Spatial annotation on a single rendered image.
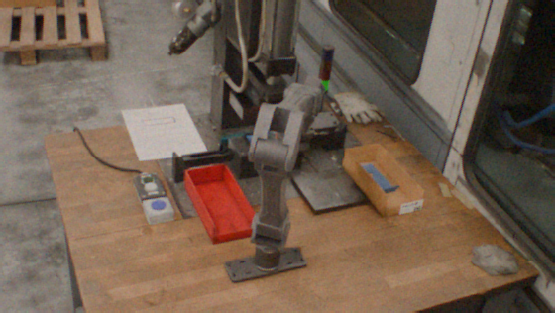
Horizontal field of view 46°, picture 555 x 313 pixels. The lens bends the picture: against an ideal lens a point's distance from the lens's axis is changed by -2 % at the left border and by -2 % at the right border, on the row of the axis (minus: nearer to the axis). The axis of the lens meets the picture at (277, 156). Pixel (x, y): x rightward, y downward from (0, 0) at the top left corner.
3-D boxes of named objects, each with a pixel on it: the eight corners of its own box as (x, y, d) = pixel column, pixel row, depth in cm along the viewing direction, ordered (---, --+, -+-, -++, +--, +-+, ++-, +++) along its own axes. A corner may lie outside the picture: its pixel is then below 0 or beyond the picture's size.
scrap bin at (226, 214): (212, 245, 166) (213, 227, 163) (184, 187, 185) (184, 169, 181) (257, 236, 171) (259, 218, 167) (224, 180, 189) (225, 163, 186)
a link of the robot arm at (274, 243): (257, 209, 158) (249, 223, 154) (291, 218, 156) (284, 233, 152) (255, 229, 162) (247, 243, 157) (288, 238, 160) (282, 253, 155)
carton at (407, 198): (383, 220, 182) (388, 198, 178) (341, 169, 201) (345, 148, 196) (420, 211, 187) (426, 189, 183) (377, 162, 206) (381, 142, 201)
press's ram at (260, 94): (242, 131, 179) (250, 30, 162) (211, 86, 198) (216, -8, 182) (301, 122, 186) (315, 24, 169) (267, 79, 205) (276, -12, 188)
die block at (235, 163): (238, 179, 190) (240, 158, 186) (227, 160, 197) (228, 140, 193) (300, 168, 197) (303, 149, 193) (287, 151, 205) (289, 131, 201)
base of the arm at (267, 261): (224, 241, 156) (234, 260, 151) (299, 224, 164) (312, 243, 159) (222, 264, 161) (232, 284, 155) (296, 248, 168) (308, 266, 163)
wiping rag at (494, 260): (457, 254, 174) (489, 282, 164) (460, 245, 172) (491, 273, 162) (497, 243, 179) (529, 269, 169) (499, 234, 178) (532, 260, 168)
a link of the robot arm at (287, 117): (291, 78, 159) (255, 109, 131) (327, 86, 158) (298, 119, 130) (282, 126, 164) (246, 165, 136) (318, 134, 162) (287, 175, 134)
